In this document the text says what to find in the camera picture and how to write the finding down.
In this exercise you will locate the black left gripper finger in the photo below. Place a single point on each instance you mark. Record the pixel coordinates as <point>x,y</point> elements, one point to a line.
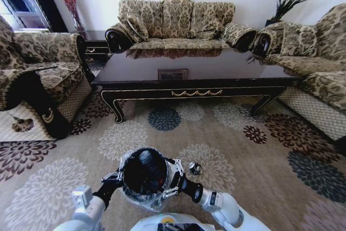
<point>111,178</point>

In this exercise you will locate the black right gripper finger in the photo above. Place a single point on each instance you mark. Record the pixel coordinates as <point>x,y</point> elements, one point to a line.
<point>169,192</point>
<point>177,166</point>

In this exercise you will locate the clear plastic bin liner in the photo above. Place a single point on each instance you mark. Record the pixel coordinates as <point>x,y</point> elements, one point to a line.
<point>140,203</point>

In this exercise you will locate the round silver trash bin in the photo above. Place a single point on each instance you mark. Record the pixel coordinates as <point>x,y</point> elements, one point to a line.
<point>144,170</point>

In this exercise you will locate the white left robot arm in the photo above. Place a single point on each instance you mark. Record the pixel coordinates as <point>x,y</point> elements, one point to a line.
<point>86,214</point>

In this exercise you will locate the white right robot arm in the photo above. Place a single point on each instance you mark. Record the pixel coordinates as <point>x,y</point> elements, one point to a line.
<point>227,205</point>

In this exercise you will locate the glass floor vase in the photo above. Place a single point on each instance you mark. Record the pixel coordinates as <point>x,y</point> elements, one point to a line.
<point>79,22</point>

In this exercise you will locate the crushed metal can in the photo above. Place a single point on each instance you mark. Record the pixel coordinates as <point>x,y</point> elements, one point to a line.
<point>195,168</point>

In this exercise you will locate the white robot front shell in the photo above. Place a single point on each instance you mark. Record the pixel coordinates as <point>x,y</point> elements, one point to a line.
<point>173,221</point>

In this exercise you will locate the beige floral rug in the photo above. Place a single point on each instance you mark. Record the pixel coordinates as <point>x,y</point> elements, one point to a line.
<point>243,160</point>

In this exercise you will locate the black glossy coffee table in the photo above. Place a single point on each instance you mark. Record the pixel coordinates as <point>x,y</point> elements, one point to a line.
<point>194,64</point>

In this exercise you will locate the black side table gold trim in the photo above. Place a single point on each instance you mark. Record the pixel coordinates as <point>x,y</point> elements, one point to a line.
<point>94,47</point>

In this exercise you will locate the damask sofa with black armrest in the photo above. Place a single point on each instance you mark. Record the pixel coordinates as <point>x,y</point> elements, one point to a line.
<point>40,60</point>

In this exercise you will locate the three-seat damask patterned sofa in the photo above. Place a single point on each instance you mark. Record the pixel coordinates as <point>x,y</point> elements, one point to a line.
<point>177,21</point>

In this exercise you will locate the damask sofa with lattice skirt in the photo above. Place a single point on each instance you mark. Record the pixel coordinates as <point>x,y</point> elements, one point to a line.
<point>319,68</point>

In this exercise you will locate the large damask throw pillow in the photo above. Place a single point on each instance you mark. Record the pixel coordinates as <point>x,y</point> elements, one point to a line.
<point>298,40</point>

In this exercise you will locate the green spiky plant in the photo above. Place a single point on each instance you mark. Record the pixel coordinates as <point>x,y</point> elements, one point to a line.
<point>287,2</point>

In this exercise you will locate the window with white frame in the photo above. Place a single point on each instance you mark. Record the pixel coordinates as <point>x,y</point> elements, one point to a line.
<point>19,1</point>

